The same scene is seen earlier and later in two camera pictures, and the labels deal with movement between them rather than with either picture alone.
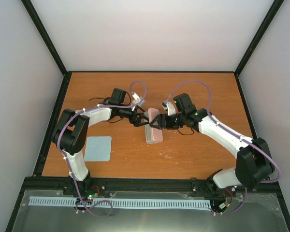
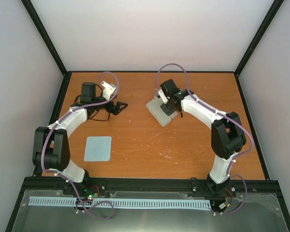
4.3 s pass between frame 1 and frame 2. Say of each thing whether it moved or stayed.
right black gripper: moved
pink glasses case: moved
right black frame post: stayed
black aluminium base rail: stayed
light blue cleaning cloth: stayed
